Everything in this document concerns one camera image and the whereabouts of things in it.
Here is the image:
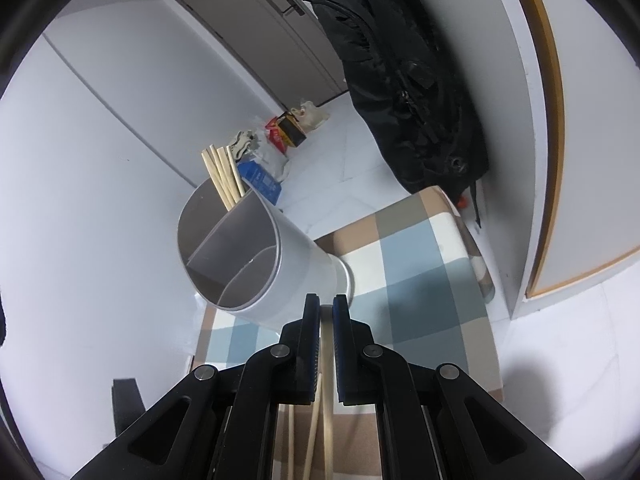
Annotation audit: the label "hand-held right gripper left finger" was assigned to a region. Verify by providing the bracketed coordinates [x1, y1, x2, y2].
[70, 293, 322, 480]

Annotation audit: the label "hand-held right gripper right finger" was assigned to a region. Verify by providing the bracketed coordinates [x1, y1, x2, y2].
[333, 295, 584, 480]

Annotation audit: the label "white divided utensil holder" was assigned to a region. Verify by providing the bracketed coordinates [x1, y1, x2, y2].
[176, 177, 357, 334]

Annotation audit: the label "checked blue beige tablecloth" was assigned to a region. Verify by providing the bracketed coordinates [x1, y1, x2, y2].
[192, 185, 506, 480]

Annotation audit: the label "blue box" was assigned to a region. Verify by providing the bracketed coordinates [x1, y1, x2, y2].
[237, 160, 284, 205]

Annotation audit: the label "clear plastic bag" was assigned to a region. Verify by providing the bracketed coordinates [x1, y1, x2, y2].
[249, 124, 294, 182]

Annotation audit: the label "black flat object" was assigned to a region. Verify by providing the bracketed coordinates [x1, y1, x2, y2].
[112, 378, 146, 437]

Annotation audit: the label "beige work gloves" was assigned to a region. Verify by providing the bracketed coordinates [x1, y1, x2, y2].
[227, 130, 259, 162]

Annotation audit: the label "black and red box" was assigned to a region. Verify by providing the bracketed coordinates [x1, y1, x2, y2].
[265, 115, 307, 149]

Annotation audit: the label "black backpack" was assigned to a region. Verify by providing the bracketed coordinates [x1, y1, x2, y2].
[303, 0, 491, 229]

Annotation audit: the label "wood-edged white board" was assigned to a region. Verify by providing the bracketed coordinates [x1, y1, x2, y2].
[500, 0, 640, 302]

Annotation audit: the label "grey door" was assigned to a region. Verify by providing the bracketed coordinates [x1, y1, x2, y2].
[175, 0, 351, 109]

